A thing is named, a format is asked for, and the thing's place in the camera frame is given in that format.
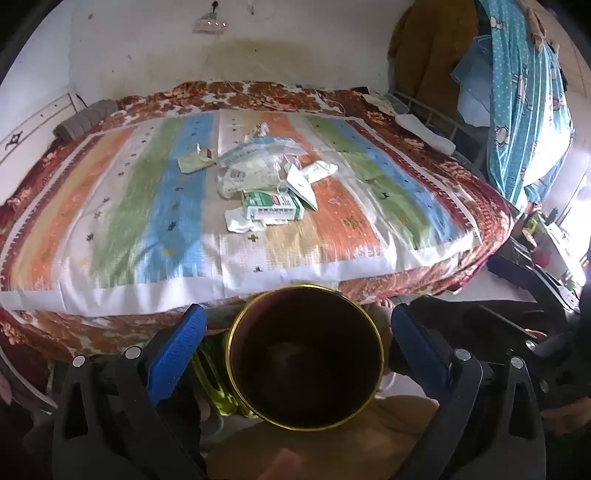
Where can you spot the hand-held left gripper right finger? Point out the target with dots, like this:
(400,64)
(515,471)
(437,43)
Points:
(418,346)

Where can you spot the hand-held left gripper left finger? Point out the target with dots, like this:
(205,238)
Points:
(178,353)

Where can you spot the clear plastic bag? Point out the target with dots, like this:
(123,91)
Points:
(258,152)

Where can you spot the person's right hand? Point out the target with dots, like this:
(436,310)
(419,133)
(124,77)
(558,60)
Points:
(568,415)

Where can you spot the white crumpled tissue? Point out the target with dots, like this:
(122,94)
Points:
(240,221)

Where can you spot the striped woven blanket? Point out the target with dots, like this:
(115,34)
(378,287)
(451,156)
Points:
(115,221)

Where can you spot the red floral blanket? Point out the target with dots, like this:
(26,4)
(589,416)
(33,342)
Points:
(461,184)

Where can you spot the green white medicine box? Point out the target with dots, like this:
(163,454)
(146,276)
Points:
(272,206)

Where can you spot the printed clear plastic wrapper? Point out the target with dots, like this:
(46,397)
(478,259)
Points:
(240,180)

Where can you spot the white paper packet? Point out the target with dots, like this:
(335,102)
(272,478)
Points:
(300,184)

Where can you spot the white crumpled plastic bag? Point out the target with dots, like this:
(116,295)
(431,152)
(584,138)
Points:
(323,170)

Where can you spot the white cloth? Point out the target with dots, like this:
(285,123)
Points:
(425,131)

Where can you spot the blue dotted hanging cloth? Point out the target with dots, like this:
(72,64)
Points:
(526,101)

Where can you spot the white paper sheet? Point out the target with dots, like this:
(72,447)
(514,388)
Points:
(382,101)

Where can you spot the light blue hanging shirt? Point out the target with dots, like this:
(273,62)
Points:
(471,87)

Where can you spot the grey folded cloth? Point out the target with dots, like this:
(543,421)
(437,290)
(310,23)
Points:
(85,120)

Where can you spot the white wooden board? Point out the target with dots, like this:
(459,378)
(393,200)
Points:
(37,131)

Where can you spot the brown hanging coat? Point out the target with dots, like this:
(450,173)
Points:
(429,50)

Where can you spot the white power strip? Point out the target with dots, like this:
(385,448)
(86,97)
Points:
(210,25)

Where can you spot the metal bed rail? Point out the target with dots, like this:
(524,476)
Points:
(461,122)

